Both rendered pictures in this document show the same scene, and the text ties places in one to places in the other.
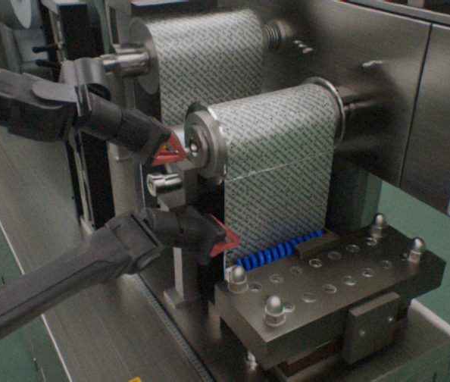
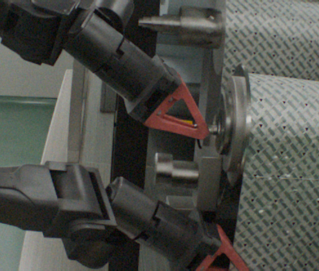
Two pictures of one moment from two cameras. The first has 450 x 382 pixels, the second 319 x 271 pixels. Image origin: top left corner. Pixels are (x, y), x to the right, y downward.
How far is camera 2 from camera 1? 0.37 m
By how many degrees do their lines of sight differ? 29
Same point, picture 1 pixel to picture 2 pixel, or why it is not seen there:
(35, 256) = (39, 262)
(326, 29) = not seen: outside the picture
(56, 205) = not seen: hidden behind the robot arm
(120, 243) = (53, 188)
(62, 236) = not seen: hidden behind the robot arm
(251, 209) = (278, 233)
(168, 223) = (138, 203)
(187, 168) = (208, 155)
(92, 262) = (8, 186)
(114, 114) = (110, 40)
